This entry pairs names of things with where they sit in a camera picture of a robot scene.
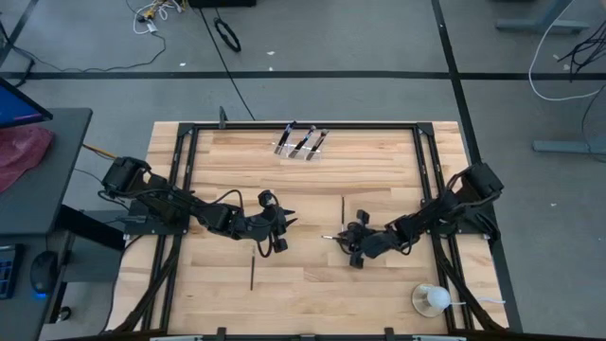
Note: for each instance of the black caster wheel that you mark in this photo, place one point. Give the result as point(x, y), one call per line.
point(64, 313)

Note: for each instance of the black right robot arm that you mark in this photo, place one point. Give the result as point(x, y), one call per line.
point(426, 218)

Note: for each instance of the black pen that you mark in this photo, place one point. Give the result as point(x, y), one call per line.
point(290, 131)

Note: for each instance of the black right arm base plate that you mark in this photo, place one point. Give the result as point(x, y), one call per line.
point(473, 227)

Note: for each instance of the black box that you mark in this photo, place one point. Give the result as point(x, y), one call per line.
point(222, 3)

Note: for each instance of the clear acrylic brush organizer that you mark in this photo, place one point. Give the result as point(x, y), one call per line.
point(299, 158)

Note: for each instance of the red cloth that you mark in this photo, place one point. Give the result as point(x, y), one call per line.
point(21, 151)

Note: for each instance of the black aluminium rig frame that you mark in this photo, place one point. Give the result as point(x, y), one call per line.
point(308, 126)

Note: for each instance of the black keyboard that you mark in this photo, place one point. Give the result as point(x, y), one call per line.
point(5, 272)

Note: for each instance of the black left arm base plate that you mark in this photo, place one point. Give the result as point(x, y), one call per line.
point(142, 225)

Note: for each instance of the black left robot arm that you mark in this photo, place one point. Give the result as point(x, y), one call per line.
point(175, 203)

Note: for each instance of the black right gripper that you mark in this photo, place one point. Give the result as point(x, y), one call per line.
point(367, 241)

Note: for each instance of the black computer mouse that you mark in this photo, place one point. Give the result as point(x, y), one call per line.
point(43, 272)

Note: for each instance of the dark pen left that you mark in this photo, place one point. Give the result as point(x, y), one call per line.
point(253, 270)

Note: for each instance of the computer monitor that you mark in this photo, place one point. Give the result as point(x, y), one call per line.
point(19, 109)

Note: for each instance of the dark grey desk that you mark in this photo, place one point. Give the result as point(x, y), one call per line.
point(47, 189)

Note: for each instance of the grey table leg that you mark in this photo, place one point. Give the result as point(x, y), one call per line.
point(540, 26)
point(568, 146)

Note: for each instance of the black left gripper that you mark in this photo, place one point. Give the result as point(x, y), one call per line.
point(265, 227)

